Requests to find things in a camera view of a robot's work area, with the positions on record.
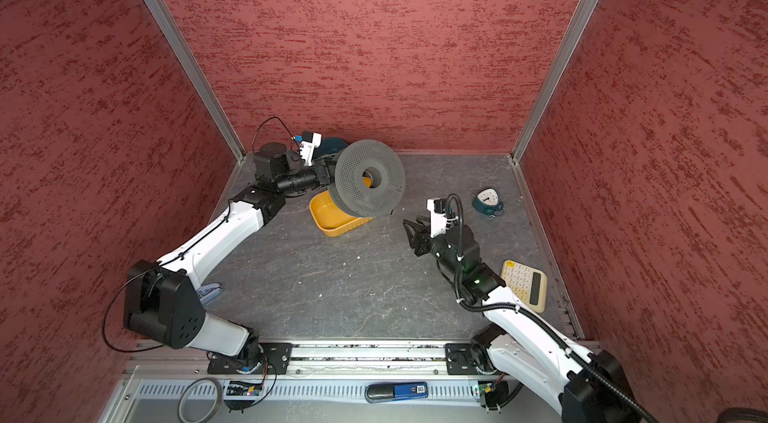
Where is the teal kitchen scale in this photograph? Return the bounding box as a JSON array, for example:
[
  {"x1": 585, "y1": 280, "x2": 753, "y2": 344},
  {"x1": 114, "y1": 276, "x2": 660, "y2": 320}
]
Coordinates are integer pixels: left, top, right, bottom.
[{"x1": 472, "y1": 188, "x2": 505, "y2": 217}]

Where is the grey cable spool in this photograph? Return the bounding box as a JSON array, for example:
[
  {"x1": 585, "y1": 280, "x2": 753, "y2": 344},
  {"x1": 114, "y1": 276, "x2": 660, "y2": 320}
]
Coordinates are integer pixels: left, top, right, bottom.
[{"x1": 328, "y1": 140, "x2": 406, "y2": 218}]

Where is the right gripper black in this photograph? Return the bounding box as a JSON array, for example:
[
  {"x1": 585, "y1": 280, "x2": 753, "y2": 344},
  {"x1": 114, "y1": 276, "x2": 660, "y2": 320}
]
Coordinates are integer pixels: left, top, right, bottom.
[{"x1": 402, "y1": 215, "x2": 462, "y2": 279}]

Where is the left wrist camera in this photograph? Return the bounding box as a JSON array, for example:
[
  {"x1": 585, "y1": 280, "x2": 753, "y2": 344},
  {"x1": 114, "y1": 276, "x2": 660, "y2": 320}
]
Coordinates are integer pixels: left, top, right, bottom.
[{"x1": 294, "y1": 132, "x2": 322, "y2": 167}]

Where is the right corner aluminium profile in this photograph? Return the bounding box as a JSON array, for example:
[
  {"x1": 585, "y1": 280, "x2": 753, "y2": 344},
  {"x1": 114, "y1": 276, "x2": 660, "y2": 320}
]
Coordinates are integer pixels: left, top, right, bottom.
[{"x1": 511, "y1": 0, "x2": 600, "y2": 165}]

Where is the beige calculator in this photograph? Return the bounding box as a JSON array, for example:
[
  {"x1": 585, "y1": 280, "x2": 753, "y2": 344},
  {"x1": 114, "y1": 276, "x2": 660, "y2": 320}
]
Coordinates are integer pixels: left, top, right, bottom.
[{"x1": 501, "y1": 260, "x2": 548, "y2": 314}]

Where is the yellow plastic tray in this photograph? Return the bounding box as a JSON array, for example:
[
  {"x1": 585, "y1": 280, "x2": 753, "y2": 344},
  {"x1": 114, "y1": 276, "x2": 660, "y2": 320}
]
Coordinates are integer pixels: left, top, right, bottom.
[{"x1": 309, "y1": 191, "x2": 371, "y2": 238}]

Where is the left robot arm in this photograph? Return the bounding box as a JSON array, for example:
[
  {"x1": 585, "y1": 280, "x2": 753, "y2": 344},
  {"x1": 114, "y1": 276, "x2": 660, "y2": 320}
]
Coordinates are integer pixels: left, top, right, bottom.
[{"x1": 121, "y1": 143, "x2": 339, "y2": 374}]

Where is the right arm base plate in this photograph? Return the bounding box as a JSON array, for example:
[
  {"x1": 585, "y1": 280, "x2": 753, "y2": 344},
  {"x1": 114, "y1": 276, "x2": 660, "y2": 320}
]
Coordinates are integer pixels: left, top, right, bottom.
[{"x1": 444, "y1": 343, "x2": 486, "y2": 376}]

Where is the teal plastic tray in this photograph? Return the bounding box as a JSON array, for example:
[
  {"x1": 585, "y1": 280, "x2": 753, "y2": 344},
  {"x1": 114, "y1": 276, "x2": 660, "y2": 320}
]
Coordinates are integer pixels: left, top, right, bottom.
[{"x1": 313, "y1": 137, "x2": 349, "y2": 159}]

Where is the aluminium rail frame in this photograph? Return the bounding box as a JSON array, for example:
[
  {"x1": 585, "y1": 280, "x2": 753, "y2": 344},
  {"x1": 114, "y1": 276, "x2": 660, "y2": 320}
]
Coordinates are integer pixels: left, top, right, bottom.
[{"x1": 125, "y1": 338, "x2": 607, "y2": 381}]

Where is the small blue object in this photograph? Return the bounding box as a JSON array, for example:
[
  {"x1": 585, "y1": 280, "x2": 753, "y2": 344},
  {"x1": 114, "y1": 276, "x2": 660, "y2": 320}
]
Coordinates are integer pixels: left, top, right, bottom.
[{"x1": 197, "y1": 283, "x2": 223, "y2": 306}]

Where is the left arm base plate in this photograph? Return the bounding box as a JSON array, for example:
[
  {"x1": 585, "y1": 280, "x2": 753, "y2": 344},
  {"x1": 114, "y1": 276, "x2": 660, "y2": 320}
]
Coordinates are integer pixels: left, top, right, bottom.
[{"x1": 206, "y1": 342, "x2": 294, "y2": 377}]

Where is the left corner aluminium profile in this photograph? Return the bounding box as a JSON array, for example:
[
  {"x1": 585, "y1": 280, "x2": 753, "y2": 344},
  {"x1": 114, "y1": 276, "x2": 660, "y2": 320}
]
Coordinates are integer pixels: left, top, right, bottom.
[{"x1": 143, "y1": 0, "x2": 246, "y2": 164}]

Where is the corner aluminium profile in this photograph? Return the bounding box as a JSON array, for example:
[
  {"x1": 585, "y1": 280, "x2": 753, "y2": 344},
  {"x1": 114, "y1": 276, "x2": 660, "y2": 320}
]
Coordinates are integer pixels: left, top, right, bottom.
[
  {"x1": 511, "y1": 0, "x2": 600, "y2": 165},
  {"x1": 143, "y1": 0, "x2": 246, "y2": 164}
]

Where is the blue black handheld device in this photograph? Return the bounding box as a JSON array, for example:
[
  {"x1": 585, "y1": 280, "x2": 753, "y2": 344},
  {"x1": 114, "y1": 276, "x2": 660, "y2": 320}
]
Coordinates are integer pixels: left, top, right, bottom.
[{"x1": 364, "y1": 382, "x2": 429, "y2": 404}]

